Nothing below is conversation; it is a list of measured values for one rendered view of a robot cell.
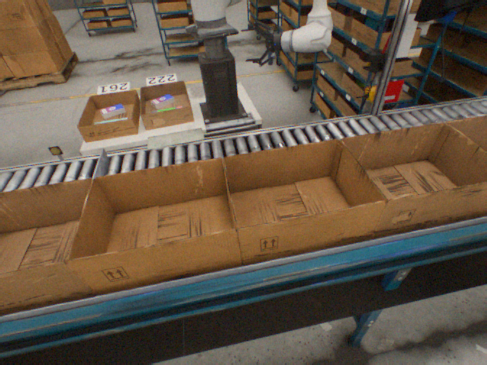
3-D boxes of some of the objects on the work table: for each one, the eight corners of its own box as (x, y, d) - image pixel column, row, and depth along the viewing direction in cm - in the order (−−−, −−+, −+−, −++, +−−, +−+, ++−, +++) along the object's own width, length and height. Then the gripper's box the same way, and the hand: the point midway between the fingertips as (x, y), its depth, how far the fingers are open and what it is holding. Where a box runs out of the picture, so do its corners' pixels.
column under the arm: (199, 104, 178) (189, 50, 155) (238, 98, 182) (234, 44, 159) (204, 124, 159) (193, 66, 137) (248, 116, 163) (244, 59, 141)
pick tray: (141, 103, 182) (136, 88, 175) (138, 134, 155) (132, 118, 148) (96, 110, 178) (89, 95, 171) (84, 143, 151) (75, 127, 144)
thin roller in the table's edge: (254, 122, 162) (254, 119, 160) (206, 131, 157) (206, 128, 156) (253, 121, 163) (253, 118, 162) (206, 129, 159) (206, 126, 157)
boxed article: (175, 102, 180) (173, 97, 178) (157, 109, 174) (156, 104, 172) (169, 98, 184) (168, 93, 182) (151, 106, 178) (150, 101, 176)
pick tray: (187, 94, 189) (184, 80, 182) (195, 122, 162) (191, 106, 155) (144, 101, 184) (140, 87, 177) (145, 130, 157) (139, 115, 150)
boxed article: (126, 112, 173) (124, 107, 170) (104, 119, 168) (102, 114, 165) (122, 108, 177) (120, 103, 175) (101, 115, 172) (99, 110, 169)
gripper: (289, 68, 137) (251, 69, 147) (285, 9, 124) (244, 16, 134) (282, 72, 132) (245, 73, 142) (277, 11, 118) (236, 17, 129)
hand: (246, 45), depth 138 cm, fingers open, 13 cm apart
